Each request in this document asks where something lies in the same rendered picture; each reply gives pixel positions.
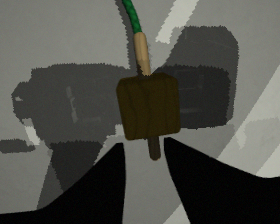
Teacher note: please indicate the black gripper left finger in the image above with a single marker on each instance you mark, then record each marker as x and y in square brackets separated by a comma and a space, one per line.
[96, 198]

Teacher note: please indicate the wooden stick with dark green string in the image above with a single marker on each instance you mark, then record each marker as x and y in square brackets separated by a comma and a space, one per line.
[143, 66]

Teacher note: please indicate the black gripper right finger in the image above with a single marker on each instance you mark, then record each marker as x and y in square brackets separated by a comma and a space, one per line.
[216, 193]

